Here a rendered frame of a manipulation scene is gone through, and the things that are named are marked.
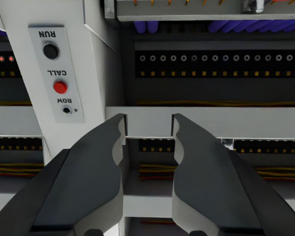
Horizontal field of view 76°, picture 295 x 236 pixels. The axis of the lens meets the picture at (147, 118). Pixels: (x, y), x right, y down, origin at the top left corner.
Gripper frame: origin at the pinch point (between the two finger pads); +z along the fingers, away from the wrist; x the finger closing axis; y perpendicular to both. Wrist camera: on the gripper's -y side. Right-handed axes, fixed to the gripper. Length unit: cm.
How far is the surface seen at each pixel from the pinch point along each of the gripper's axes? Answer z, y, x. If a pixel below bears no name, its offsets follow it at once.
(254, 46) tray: 27.5, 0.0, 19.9
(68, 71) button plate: 11.1, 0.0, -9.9
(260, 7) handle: 11.7, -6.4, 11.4
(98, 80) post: 11.7, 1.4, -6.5
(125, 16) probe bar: 15.5, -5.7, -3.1
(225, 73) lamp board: 26.1, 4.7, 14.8
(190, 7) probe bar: 15.7, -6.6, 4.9
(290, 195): 18.0, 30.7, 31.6
